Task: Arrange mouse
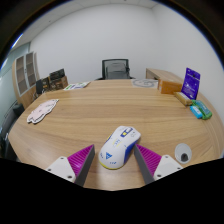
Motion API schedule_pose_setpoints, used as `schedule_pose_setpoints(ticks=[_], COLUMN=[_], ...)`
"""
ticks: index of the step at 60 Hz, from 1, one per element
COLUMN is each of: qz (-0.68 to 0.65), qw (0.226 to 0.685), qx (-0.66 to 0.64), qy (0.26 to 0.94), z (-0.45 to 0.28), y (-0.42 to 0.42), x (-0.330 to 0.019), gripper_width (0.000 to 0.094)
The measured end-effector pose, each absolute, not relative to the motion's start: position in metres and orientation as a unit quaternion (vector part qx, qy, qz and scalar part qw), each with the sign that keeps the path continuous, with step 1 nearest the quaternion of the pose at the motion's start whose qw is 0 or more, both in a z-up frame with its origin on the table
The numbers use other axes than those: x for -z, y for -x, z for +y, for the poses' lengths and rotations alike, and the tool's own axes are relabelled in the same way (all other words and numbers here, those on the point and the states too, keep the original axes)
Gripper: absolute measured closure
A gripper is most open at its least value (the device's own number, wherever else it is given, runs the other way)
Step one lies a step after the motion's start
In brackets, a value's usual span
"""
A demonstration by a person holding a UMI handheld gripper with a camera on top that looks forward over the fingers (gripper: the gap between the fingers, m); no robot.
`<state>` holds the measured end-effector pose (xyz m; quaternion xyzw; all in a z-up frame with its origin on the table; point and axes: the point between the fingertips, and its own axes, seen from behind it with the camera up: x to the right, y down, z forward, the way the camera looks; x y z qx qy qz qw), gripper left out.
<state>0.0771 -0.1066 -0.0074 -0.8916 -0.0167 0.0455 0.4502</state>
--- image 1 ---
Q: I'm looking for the black open tray box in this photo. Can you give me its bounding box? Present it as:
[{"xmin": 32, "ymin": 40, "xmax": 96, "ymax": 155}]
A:
[{"xmin": 49, "ymin": 68, "xmax": 66, "ymax": 81}]

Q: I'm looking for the white round cable grommet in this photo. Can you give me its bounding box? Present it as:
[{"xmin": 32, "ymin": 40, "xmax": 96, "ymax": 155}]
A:
[{"xmin": 174, "ymin": 143, "xmax": 193, "ymax": 164}]

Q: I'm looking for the green small box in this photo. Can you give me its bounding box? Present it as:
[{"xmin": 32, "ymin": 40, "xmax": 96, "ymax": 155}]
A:
[{"xmin": 191, "ymin": 99, "xmax": 213, "ymax": 120}]

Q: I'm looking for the wooden side desk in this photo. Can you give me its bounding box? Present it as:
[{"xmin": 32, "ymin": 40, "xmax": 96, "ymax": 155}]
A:
[{"xmin": 145, "ymin": 67, "xmax": 184, "ymax": 95}]

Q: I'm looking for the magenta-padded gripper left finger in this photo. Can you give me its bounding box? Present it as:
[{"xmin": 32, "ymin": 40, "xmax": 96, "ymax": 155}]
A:
[{"xmin": 45, "ymin": 143, "xmax": 96, "ymax": 188}]

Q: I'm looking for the blue small box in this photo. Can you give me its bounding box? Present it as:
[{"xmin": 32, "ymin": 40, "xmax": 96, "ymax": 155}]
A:
[{"xmin": 189, "ymin": 105, "xmax": 204, "ymax": 120}]

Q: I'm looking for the black mesh office chair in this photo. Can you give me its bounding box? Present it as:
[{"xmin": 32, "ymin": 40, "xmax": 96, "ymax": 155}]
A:
[{"xmin": 95, "ymin": 58, "xmax": 136, "ymax": 81}]

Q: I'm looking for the brown cardboard box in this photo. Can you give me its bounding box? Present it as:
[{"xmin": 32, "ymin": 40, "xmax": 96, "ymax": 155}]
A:
[
  {"xmin": 41, "ymin": 77, "xmax": 53, "ymax": 93},
  {"xmin": 49, "ymin": 75, "xmax": 69, "ymax": 90}
]

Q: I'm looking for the purple upright box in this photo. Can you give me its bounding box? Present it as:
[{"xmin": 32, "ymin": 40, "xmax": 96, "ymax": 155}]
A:
[{"xmin": 181, "ymin": 67, "xmax": 201, "ymax": 100}]

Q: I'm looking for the wooden shelf cabinet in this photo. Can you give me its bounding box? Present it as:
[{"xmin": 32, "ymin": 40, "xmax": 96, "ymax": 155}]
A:
[{"xmin": 11, "ymin": 51, "xmax": 41, "ymax": 109}]

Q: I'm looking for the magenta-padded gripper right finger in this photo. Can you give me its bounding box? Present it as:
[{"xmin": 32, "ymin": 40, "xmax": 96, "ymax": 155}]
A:
[{"xmin": 133, "ymin": 143, "xmax": 184, "ymax": 185}]

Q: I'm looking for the white blue yellow computer mouse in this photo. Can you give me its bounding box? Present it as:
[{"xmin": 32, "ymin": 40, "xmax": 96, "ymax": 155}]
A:
[{"xmin": 98, "ymin": 125, "xmax": 142, "ymax": 170}]

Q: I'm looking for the black small chair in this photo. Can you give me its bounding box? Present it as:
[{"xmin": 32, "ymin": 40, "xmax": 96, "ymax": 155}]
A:
[{"xmin": 35, "ymin": 79, "xmax": 44, "ymax": 95}]

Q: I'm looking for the dark padded armchair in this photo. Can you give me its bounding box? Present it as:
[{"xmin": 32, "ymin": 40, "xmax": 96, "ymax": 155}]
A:
[{"xmin": 0, "ymin": 101, "xmax": 26, "ymax": 161}]

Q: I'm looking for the pink pig-shaped mouse pad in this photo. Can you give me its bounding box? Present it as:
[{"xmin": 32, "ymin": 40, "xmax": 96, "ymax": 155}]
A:
[{"xmin": 26, "ymin": 98, "xmax": 60, "ymax": 125}]

